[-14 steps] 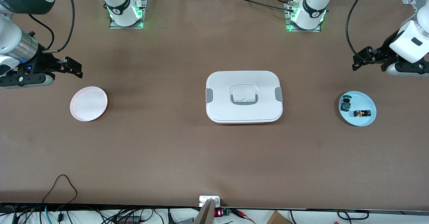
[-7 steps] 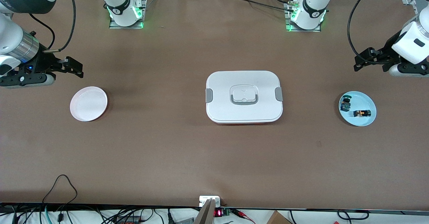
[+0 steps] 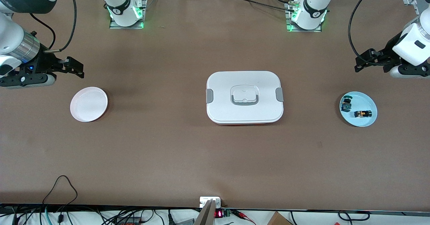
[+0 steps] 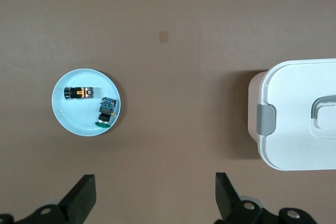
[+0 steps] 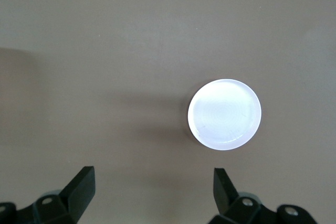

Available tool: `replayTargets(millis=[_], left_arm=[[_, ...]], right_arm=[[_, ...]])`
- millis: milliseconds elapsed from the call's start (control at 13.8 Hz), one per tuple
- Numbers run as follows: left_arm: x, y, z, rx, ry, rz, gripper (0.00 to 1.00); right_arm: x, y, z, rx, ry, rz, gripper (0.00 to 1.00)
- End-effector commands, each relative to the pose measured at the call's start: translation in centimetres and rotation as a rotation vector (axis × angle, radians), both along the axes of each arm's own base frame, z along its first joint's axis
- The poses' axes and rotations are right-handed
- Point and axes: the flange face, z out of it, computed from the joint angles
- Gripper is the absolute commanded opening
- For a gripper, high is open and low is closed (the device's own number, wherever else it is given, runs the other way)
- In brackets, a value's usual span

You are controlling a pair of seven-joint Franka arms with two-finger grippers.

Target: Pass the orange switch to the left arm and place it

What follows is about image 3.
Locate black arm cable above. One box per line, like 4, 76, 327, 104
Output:
30, 0, 78, 53
348, 0, 400, 66

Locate brown cardboard piece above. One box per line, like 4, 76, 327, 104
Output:
267, 212, 293, 225

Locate light blue round plate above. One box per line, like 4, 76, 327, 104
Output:
339, 91, 378, 127

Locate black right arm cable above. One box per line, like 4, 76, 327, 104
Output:
30, 0, 78, 53

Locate thin black cable loop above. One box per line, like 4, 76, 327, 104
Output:
338, 211, 371, 221

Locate white lidded box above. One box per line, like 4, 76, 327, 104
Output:
206, 71, 284, 126

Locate black looped cable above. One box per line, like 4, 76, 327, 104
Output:
42, 175, 78, 225

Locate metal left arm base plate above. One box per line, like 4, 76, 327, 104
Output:
285, 1, 323, 33

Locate white round plate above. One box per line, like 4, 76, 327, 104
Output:
70, 86, 109, 122

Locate grey slanted bar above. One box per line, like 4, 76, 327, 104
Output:
194, 200, 216, 225

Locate red clip leads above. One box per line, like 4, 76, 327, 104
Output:
232, 210, 256, 225

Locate small white bracket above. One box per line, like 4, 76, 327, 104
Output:
200, 197, 221, 208

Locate teal cable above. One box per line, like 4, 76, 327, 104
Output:
40, 207, 51, 225

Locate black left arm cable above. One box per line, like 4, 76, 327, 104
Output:
348, 0, 400, 66

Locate black cable across table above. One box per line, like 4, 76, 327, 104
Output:
232, 0, 296, 12

